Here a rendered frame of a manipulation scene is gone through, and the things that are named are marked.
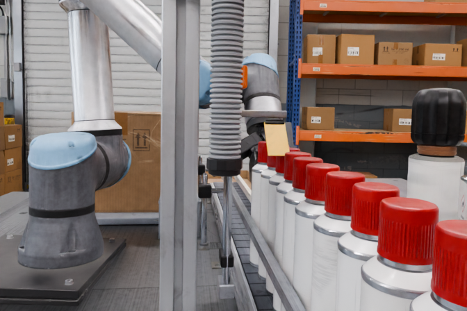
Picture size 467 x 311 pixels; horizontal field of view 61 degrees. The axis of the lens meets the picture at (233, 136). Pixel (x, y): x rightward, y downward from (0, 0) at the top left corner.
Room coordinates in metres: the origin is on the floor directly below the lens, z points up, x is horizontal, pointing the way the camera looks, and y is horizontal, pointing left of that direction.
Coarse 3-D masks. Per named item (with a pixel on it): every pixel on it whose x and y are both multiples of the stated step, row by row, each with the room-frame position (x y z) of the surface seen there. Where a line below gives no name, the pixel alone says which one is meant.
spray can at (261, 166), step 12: (264, 144) 0.64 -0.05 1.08; (264, 156) 0.64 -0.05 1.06; (252, 168) 0.65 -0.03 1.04; (264, 168) 0.63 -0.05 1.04; (252, 180) 0.65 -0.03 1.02; (252, 192) 0.65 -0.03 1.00; (252, 204) 0.64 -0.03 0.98; (252, 216) 0.64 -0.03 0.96; (252, 252) 0.64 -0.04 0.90; (252, 264) 0.64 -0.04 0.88
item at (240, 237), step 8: (216, 184) 1.33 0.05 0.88; (232, 184) 1.34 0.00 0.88; (240, 192) 1.21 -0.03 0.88; (248, 200) 1.11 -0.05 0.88; (232, 208) 1.01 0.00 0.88; (248, 208) 1.02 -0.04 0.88; (232, 216) 0.94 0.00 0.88; (232, 224) 0.87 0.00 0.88; (240, 224) 0.87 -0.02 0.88; (232, 232) 0.82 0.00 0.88; (240, 232) 0.82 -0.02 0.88; (240, 240) 0.77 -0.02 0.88; (248, 240) 0.77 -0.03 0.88; (240, 248) 0.72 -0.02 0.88; (248, 248) 0.72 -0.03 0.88; (240, 256) 0.68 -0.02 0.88; (248, 256) 0.68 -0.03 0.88; (248, 264) 0.65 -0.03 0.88; (248, 272) 0.62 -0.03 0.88; (256, 272) 0.62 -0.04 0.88; (248, 280) 0.59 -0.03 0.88; (256, 280) 0.59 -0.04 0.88; (264, 280) 0.59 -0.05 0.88; (256, 288) 0.56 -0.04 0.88; (264, 288) 0.56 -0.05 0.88; (256, 296) 0.53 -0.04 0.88; (264, 296) 0.53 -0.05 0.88; (256, 304) 0.51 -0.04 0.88; (264, 304) 0.51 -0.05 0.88; (272, 304) 0.51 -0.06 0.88
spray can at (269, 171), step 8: (272, 160) 0.59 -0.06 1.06; (272, 168) 0.59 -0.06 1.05; (264, 176) 0.59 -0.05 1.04; (264, 184) 0.59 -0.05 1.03; (264, 192) 0.59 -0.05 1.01; (264, 200) 0.59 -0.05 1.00; (264, 208) 0.59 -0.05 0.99; (264, 216) 0.59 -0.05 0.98; (264, 224) 0.59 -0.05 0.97; (264, 232) 0.59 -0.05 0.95; (264, 272) 0.58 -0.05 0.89
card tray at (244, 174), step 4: (240, 172) 1.71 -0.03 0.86; (244, 172) 1.71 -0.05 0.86; (248, 172) 1.68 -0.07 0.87; (208, 176) 1.69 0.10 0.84; (212, 176) 1.69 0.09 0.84; (216, 176) 1.69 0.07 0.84; (220, 176) 1.69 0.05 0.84; (232, 176) 1.70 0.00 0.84; (240, 176) 1.71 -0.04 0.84; (244, 176) 1.71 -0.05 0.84; (248, 176) 1.67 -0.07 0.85; (208, 180) 1.64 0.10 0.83; (212, 180) 1.64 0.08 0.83; (216, 180) 1.64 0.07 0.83; (220, 180) 1.64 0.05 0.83; (232, 180) 1.65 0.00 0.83; (244, 180) 1.66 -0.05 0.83; (248, 180) 1.66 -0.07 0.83; (248, 184) 1.58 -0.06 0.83
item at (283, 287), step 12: (240, 204) 0.73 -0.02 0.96; (240, 216) 0.68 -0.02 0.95; (252, 228) 0.58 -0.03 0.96; (252, 240) 0.56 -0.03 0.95; (264, 240) 0.53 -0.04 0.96; (264, 252) 0.48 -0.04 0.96; (264, 264) 0.47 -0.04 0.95; (276, 264) 0.44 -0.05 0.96; (276, 276) 0.41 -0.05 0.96; (276, 288) 0.41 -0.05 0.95; (288, 288) 0.38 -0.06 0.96; (288, 300) 0.36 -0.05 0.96
